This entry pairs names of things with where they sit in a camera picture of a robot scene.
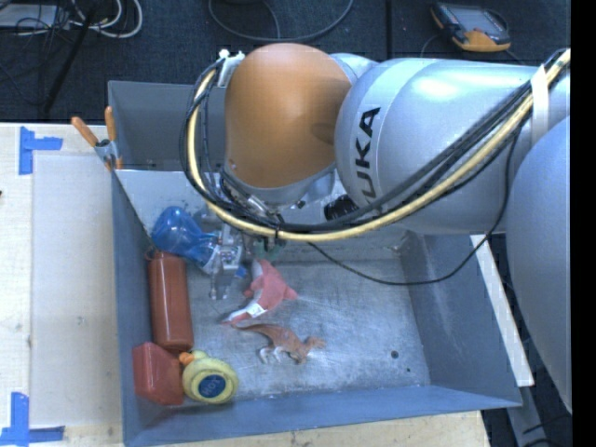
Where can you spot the yellow rubber duck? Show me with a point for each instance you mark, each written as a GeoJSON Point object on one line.
{"type": "Point", "coordinates": [209, 380]}

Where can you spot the short red-brown flat block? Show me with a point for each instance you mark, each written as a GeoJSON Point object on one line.
{"type": "Point", "coordinates": [156, 373]}

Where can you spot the brown toy dinosaur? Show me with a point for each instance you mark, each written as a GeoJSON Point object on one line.
{"type": "Point", "coordinates": [286, 340]}

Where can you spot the grey metal bin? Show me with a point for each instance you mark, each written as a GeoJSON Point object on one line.
{"type": "Point", "coordinates": [354, 324]}

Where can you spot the long red-brown flat block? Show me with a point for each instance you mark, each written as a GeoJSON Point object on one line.
{"type": "Point", "coordinates": [170, 301]}

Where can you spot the pink and white cloth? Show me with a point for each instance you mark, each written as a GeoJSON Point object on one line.
{"type": "Point", "coordinates": [270, 289]}

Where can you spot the black cylinder on white bracket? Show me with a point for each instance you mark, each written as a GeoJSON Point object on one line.
{"type": "Point", "coordinates": [341, 208]}

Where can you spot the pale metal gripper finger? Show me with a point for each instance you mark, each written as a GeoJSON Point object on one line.
{"type": "Point", "coordinates": [215, 284]}
{"type": "Point", "coordinates": [227, 277]}

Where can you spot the blue plastic bottle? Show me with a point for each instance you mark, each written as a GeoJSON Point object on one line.
{"type": "Point", "coordinates": [179, 235]}

